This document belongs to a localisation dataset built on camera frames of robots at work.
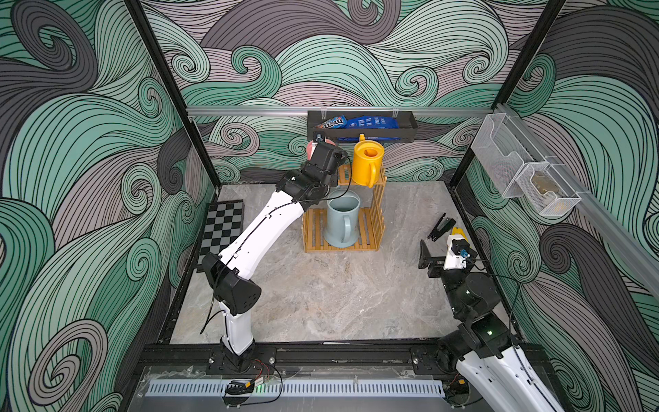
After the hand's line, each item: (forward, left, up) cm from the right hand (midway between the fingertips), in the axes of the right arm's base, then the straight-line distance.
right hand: (444, 242), depth 71 cm
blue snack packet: (+45, +18, +11) cm, 50 cm away
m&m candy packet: (+45, +29, +11) cm, 55 cm away
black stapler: (+23, -16, -24) cm, 37 cm away
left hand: (+20, +34, +13) cm, 42 cm away
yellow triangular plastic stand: (+21, -22, -26) cm, 39 cm away
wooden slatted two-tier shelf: (+24, +14, -23) cm, 36 cm away
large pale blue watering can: (+9, +28, -6) cm, 30 cm away
